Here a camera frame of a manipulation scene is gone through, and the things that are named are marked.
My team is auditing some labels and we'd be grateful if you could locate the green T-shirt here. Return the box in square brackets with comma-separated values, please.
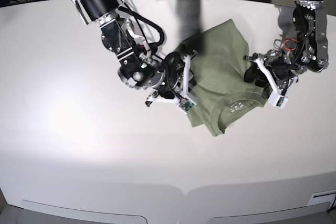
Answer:
[175, 19, 269, 136]

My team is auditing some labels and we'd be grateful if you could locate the white label sticker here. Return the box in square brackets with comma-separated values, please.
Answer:
[307, 190, 335, 207]

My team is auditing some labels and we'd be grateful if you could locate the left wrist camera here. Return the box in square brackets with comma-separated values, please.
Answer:
[268, 91, 288, 109]

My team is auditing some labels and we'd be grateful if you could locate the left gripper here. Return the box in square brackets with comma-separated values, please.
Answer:
[243, 50, 296, 96]

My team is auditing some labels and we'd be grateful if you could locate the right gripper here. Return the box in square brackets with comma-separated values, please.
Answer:
[145, 52, 197, 107]

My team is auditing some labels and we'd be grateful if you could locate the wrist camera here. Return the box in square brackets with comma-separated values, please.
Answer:
[268, 91, 288, 109]
[177, 98, 196, 114]

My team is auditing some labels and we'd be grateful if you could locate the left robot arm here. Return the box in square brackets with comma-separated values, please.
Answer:
[244, 0, 329, 95]

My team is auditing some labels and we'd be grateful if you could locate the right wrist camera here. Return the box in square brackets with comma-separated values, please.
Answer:
[177, 98, 196, 114]

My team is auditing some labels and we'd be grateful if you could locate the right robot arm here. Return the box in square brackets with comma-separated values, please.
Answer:
[71, 0, 197, 113]

